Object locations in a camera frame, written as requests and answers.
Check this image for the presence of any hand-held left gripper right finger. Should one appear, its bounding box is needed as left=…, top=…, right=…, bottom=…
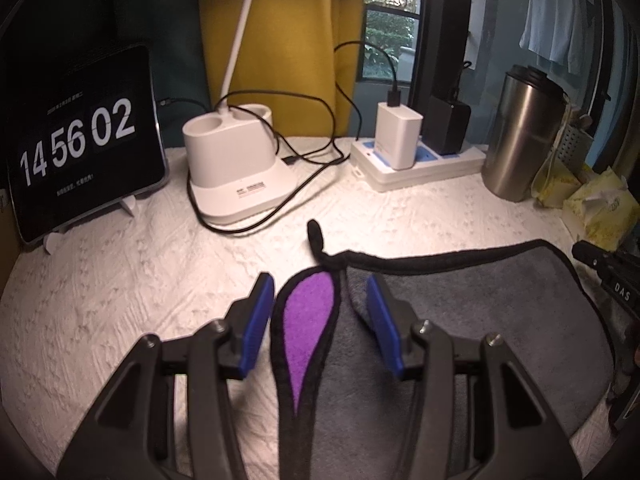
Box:
left=365, top=275, right=584, bottom=480

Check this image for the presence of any white desk lamp base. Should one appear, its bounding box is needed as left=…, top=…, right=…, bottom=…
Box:
left=182, top=0, right=303, bottom=224

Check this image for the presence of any yellow tissue pack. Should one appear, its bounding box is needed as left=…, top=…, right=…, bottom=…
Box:
left=561, top=166, right=637, bottom=251

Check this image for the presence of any dark teal curtain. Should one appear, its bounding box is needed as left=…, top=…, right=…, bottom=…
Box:
left=0, top=0, right=211, bottom=111

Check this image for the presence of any white charger block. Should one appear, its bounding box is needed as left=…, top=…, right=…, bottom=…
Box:
left=373, top=102, right=424, bottom=171

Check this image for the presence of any black tablet cable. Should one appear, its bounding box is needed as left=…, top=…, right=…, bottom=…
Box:
left=159, top=96, right=210, bottom=111

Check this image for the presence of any white tablet stand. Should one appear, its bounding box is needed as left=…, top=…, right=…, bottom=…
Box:
left=44, top=195, right=138, bottom=256

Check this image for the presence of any white power strip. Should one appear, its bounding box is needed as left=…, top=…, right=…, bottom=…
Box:
left=349, top=137, right=488, bottom=194

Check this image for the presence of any hanging light blue shirt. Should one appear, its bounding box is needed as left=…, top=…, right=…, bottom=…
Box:
left=518, top=0, right=596, bottom=77

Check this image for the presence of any stainless steel thermos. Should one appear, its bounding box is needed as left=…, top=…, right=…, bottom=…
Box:
left=481, top=64, right=568, bottom=203

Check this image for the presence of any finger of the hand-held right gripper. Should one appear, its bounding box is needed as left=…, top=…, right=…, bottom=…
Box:
left=572, top=240, right=640, bottom=312

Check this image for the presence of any perforated metal holder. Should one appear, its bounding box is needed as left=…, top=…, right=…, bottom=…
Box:
left=554, top=121, right=596, bottom=173

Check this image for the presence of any yellow curtain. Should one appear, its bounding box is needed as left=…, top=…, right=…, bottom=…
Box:
left=198, top=0, right=367, bottom=138

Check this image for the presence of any white textured table cloth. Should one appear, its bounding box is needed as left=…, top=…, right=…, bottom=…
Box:
left=0, top=132, right=623, bottom=480

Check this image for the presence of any black tablet showing clock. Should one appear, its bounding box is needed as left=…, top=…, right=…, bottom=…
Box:
left=4, top=44, right=168, bottom=247

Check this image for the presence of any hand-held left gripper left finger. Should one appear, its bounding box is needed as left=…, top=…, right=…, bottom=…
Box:
left=55, top=272, right=276, bottom=480

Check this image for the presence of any black charger cable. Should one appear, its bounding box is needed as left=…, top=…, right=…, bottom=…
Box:
left=333, top=41, right=401, bottom=142

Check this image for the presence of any black power adapter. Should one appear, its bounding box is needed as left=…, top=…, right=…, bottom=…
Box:
left=423, top=87, right=472, bottom=156

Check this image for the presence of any grey purple towel black edging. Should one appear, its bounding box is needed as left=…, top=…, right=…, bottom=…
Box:
left=270, top=218, right=619, bottom=480

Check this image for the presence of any black lamp cable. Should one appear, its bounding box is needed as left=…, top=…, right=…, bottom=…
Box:
left=187, top=90, right=351, bottom=235

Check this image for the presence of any window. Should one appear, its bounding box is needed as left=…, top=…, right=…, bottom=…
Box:
left=356, top=0, right=424, bottom=84

